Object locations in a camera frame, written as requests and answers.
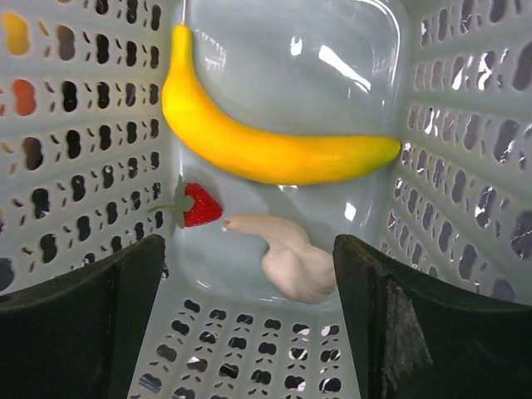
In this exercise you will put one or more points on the yellow banana toy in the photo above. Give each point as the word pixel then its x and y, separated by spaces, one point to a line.
pixel 261 156

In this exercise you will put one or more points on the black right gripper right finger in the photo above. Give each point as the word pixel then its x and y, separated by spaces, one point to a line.
pixel 414 336

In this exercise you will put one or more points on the white garlic bulb toy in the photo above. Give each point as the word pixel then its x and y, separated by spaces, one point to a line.
pixel 299 270

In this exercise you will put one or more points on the red strawberry toy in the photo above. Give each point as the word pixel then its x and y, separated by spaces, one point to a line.
pixel 192 206

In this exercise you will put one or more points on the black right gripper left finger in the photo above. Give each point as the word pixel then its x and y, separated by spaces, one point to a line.
pixel 79 335

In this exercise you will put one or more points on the light blue plastic basket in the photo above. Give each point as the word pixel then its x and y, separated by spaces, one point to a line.
pixel 86 151

